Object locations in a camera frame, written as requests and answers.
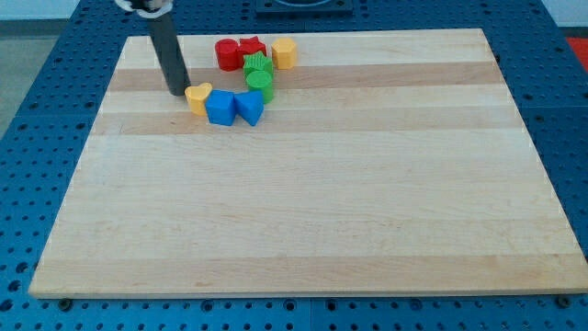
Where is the yellow heart block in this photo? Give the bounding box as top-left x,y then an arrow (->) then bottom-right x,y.
185,82 -> 213,116

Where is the blue triangle block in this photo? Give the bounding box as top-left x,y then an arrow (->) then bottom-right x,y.
234,91 -> 264,126

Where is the green star block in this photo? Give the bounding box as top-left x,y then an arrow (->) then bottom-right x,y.
243,51 -> 274,77

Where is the blue cube block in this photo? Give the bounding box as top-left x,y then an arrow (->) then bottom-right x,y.
205,89 -> 236,126

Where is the red cylinder block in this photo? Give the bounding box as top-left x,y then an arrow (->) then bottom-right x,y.
215,39 -> 239,72

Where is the green cylinder block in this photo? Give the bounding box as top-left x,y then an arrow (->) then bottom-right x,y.
245,71 -> 274,104

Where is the red star block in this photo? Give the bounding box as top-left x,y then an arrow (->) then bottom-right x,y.
237,36 -> 267,68

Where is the yellow hexagon block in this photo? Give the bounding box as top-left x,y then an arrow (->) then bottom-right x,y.
271,38 -> 298,70

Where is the white arm mount ring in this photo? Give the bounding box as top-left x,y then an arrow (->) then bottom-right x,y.
114,0 -> 175,19

